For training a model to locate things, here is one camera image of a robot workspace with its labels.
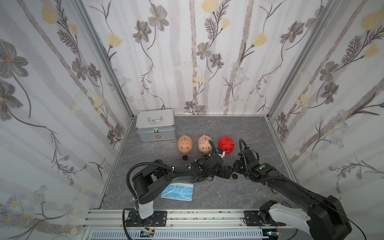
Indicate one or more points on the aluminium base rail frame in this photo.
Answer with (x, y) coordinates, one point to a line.
(183, 225)

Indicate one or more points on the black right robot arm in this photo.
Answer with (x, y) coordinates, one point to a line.
(322, 218)

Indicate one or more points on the blue surgical face mask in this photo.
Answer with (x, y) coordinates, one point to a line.
(178, 191)

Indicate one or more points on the small green circuit board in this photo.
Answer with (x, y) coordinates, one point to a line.
(147, 233)

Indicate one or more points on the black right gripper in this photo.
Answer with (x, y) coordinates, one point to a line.
(240, 166)

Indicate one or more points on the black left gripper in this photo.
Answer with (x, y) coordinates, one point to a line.
(218, 169)

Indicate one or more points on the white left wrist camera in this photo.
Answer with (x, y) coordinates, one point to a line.
(221, 153)

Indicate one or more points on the pink piggy bank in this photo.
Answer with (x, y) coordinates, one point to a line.
(204, 144)

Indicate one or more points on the silver metal first aid case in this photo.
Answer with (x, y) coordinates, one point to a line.
(154, 126)

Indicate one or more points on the red piggy bank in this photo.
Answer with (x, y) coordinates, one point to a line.
(226, 144)

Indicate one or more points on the tan piggy bank front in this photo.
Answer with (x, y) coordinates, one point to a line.
(185, 144)

